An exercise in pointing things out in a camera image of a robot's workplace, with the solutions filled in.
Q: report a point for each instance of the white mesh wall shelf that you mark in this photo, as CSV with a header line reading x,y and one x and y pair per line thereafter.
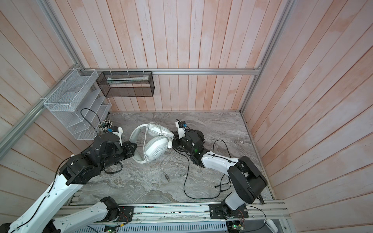
x,y
78,105

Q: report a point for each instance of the aluminium wall rail right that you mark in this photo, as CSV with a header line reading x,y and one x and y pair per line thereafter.
x,y
285,16

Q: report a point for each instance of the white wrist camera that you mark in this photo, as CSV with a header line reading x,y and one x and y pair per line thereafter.
x,y
181,128
118,131

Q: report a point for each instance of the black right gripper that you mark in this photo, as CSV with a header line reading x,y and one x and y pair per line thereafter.
x,y
177,144

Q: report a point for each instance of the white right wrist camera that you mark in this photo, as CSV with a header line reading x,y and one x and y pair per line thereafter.
x,y
181,128

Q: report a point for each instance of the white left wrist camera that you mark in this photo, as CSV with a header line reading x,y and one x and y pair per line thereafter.
x,y
118,131

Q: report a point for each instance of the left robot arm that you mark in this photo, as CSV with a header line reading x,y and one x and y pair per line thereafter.
x,y
73,173

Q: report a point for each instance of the black blue headphones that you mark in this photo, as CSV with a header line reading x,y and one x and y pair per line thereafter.
x,y
195,137

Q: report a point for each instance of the aluminium wall rail left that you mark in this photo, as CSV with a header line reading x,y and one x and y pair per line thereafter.
x,y
22,126

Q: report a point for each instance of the aluminium wall rail back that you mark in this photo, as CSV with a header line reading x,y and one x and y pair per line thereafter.
x,y
168,71

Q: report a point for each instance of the aluminium wall rail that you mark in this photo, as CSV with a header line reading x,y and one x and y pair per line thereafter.
x,y
168,71
22,126
285,16

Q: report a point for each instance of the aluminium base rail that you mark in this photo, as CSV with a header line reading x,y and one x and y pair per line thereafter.
x,y
172,210

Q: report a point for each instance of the black mesh wall basket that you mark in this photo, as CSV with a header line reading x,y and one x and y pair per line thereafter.
x,y
120,84

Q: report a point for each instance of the clear pencil jar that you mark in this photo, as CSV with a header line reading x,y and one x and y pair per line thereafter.
x,y
106,126

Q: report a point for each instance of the white headphones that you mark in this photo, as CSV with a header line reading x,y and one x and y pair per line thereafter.
x,y
156,141

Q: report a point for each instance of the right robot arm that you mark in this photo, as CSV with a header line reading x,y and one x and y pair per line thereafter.
x,y
245,177

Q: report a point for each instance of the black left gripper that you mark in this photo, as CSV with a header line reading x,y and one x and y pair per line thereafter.
x,y
127,145

